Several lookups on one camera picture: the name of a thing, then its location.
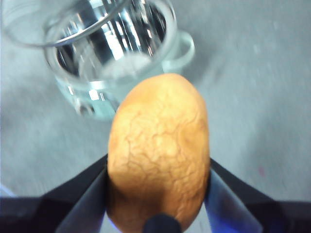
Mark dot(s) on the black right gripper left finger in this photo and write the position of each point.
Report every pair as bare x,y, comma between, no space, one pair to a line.
82,201

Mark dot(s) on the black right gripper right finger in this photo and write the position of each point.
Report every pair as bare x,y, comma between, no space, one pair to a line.
233,204

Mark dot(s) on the brown potato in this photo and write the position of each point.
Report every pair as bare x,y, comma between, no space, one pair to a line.
158,150

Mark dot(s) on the pale green electric pot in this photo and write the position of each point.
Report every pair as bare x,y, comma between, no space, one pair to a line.
97,85

